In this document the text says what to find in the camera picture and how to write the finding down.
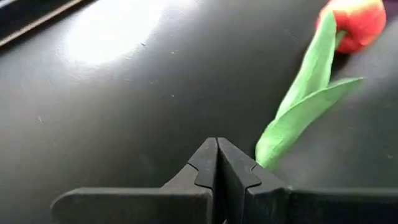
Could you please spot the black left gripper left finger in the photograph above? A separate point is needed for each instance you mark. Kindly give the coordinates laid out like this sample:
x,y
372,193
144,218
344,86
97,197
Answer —
x,y
199,174

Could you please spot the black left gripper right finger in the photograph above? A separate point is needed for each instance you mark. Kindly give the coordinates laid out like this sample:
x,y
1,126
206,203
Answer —
x,y
236,174

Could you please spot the red artificial tulip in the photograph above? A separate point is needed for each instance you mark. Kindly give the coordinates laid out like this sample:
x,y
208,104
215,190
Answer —
x,y
304,109

